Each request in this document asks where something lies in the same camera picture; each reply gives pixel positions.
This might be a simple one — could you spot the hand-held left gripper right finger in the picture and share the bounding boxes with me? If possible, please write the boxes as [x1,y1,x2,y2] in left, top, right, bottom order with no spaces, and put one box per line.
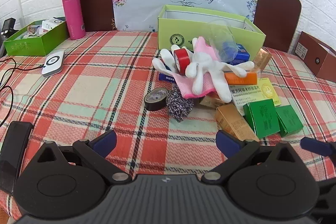
[202,130,300,186]

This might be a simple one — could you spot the black cable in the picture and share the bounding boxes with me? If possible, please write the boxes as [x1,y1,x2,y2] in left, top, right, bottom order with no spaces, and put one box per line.
[0,56,46,127]

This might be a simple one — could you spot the red tape roll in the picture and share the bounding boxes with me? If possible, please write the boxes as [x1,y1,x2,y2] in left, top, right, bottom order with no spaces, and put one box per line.
[173,48,194,75]

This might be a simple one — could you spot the black device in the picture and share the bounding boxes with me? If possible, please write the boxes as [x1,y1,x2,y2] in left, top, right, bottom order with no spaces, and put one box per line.
[0,18,17,56]

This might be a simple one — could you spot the clear plastic cup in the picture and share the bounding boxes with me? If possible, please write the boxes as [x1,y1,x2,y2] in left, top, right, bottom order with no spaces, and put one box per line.
[209,20,238,64]

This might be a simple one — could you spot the steel wool scrubber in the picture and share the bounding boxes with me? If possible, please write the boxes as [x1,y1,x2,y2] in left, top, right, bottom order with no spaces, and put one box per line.
[165,88,195,123]

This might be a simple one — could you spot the blue small box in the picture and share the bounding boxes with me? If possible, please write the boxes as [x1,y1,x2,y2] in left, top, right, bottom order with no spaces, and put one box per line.
[223,43,250,65]

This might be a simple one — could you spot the small brown box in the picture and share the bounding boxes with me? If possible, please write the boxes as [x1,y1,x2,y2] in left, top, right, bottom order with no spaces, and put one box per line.
[199,94,223,109]

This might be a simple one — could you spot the dark green cardboard box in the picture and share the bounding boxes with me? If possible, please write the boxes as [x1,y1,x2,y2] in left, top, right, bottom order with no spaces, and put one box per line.
[3,20,69,56]

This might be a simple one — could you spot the plaid bed sheet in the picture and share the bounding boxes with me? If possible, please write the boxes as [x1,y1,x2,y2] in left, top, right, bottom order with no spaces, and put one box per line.
[0,30,336,220]

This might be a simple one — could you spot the green shiny box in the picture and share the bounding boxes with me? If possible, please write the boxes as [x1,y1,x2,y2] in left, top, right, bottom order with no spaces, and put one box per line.
[243,99,281,139]
[276,105,304,137]

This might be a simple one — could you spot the small white box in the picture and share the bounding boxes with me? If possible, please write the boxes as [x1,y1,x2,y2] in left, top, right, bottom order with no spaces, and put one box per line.
[41,17,66,31]

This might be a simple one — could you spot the black tape roll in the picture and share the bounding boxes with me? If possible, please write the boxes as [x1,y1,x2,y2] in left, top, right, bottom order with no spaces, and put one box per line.
[144,88,168,111]

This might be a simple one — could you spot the pink thermos bottle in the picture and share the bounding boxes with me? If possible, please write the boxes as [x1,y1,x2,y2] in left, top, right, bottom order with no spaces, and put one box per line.
[62,0,87,40]

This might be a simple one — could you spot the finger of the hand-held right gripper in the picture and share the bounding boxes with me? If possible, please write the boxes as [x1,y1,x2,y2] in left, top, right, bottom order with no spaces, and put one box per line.
[318,177,336,215]
[300,137,336,157]

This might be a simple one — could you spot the orange white medicine box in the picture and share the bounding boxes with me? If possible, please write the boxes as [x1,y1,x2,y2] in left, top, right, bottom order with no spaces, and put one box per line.
[224,72,258,85]

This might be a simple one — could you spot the pink cloth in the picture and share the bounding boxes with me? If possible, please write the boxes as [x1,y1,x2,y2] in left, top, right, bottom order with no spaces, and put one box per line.
[171,37,221,99]

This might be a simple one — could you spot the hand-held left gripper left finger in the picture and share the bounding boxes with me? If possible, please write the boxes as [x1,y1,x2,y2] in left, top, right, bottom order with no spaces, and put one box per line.
[37,130,132,186]

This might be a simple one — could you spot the light green cardboard box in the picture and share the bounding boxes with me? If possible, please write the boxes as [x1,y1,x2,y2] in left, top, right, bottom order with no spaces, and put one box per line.
[157,5,266,57]

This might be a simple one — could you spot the brown cardboard box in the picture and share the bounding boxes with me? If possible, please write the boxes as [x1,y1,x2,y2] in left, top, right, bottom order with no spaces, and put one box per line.
[294,31,336,79]

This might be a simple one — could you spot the black phone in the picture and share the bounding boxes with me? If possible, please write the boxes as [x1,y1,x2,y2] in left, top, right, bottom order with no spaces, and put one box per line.
[0,121,33,193]

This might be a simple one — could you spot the white power bank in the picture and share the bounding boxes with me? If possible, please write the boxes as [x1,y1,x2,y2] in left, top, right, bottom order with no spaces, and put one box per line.
[42,51,66,77]

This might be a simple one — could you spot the white yellow medicine box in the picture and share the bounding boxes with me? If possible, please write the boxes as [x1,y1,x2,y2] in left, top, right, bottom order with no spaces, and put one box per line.
[228,78,282,109]

